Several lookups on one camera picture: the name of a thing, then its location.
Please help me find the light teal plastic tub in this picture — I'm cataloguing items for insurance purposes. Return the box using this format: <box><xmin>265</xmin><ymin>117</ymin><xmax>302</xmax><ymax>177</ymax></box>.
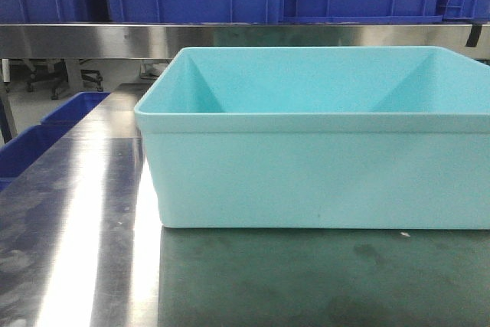
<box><xmin>135</xmin><ymin>46</ymin><xmax>489</xmax><ymax>230</ymax></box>

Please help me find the stainless steel table shelf frame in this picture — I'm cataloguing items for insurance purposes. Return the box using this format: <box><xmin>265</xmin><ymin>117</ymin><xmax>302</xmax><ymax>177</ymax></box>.
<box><xmin>1</xmin><ymin>24</ymin><xmax>489</xmax><ymax>60</ymax></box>

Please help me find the blue floor crate near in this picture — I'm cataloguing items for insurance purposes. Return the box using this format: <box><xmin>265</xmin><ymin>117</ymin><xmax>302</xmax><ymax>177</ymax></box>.
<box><xmin>1</xmin><ymin>124</ymin><xmax>70</xmax><ymax>191</ymax></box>

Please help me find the black tape strip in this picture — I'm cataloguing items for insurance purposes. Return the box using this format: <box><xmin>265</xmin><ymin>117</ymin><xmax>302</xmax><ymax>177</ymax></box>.
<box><xmin>465</xmin><ymin>24</ymin><xmax>482</xmax><ymax>47</ymax></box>

